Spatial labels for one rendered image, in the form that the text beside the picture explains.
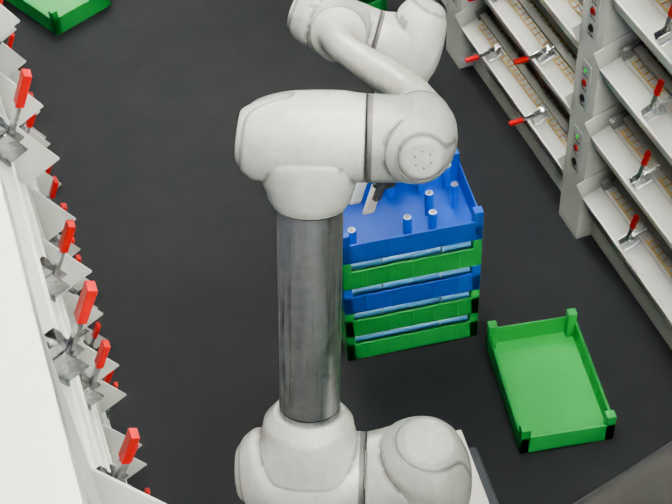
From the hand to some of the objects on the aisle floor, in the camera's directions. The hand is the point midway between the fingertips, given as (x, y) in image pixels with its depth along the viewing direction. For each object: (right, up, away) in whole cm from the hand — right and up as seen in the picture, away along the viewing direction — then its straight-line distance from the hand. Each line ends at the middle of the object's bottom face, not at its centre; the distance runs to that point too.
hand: (365, 194), depth 252 cm
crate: (+9, -26, +38) cm, 47 cm away
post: (+60, -2, +56) cm, 82 cm away
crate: (+40, -42, +22) cm, 62 cm away
